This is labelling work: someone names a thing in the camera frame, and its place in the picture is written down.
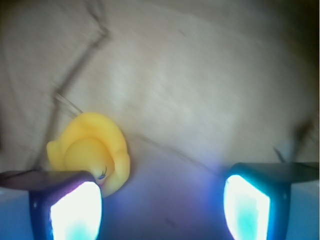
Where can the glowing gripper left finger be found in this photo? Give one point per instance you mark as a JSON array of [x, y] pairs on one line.
[[49, 205]]

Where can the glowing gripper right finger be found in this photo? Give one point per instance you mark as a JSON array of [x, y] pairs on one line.
[[273, 201]]

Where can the yellow rubber duck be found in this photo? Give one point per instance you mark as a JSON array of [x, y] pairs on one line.
[[92, 142]]

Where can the brown paper bag bin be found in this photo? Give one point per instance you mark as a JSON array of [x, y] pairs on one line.
[[195, 85]]

